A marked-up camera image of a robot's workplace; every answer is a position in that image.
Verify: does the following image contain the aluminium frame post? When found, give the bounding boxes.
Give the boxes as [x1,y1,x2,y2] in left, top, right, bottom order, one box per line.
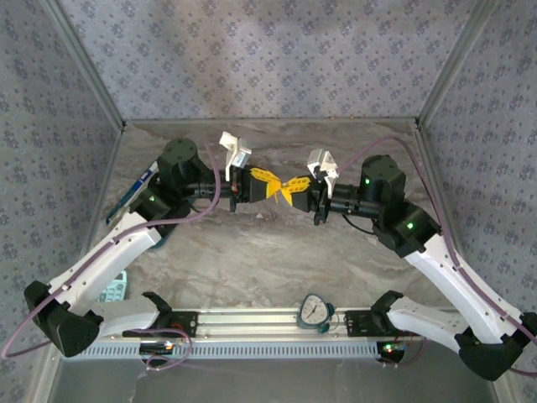
[415,0,501,127]
[44,0,128,130]

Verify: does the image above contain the teal analog timer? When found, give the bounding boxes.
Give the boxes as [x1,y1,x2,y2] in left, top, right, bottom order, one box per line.
[295,293,336,335]

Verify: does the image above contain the grey slotted cable duct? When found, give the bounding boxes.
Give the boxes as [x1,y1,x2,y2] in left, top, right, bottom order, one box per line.
[75,338,406,360]

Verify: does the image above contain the aluminium mounting rail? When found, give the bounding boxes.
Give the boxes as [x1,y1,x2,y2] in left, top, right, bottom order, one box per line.
[121,308,458,338]

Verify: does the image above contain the small purple cable loop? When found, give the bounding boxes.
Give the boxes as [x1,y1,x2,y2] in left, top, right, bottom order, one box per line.
[144,328,194,373]
[379,325,429,370]

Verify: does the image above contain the light teal calculator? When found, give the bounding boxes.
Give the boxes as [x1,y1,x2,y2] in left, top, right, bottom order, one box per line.
[96,270,128,303]

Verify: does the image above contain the thin black cable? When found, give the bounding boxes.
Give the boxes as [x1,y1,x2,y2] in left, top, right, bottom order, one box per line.
[341,213,377,236]

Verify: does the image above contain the blue pen-like tool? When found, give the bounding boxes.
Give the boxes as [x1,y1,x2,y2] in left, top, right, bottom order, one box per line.
[105,161,160,226]

